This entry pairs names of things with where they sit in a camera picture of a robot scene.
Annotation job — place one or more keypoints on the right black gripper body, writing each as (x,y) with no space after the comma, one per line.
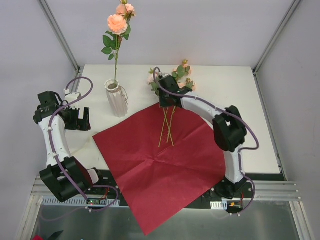
(167,97)

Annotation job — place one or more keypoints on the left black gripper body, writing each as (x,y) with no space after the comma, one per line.
(75,119)

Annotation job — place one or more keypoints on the pink flower bunch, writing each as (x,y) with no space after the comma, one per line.
(181,76)

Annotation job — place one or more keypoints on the brown red wrapping paper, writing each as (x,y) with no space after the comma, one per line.
(160,171)

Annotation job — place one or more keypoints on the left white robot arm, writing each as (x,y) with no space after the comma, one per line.
(64,175)

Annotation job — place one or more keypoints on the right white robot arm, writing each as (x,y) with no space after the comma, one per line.
(228,129)

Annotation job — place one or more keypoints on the white ribbed ceramic vase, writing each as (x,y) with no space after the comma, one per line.
(117,98)

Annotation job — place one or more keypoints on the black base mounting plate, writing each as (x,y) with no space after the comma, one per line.
(112,190)

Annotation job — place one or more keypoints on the red black object bottom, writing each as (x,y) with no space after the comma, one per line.
(54,236)

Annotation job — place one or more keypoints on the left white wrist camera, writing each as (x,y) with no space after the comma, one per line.
(70,97)

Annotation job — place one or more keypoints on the left aluminium frame post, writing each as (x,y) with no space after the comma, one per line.
(45,7)

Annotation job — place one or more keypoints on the aluminium frame post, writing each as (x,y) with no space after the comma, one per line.
(277,34)
(45,7)

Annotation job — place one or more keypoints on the left white cable duct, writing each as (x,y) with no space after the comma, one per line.
(80,202)

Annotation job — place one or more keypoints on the white cable duct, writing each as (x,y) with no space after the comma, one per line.
(80,202)
(219,205)

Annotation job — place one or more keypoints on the right white cable duct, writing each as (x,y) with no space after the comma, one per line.
(219,205)

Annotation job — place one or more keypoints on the right aluminium frame post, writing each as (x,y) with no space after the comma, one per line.
(277,34)

